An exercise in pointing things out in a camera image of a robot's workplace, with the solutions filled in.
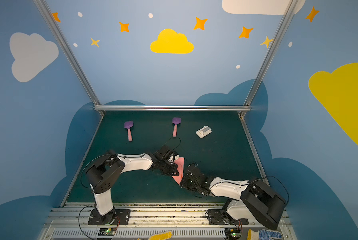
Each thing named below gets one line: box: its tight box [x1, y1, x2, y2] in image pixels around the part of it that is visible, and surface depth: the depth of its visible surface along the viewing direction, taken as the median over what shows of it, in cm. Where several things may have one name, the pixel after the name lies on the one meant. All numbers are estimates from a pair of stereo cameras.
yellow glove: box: [137, 230, 173, 240], surface depth 70 cm
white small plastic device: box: [196, 125, 212, 139], surface depth 111 cm
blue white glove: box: [247, 228, 283, 240], surface depth 72 cm
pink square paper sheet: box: [172, 157, 185, 185], surface depth 91 cm
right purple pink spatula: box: [172, 117, 182, 137], surface depth 115 cm
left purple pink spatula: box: [124, 121, 134, 142], surface depth 113 cm
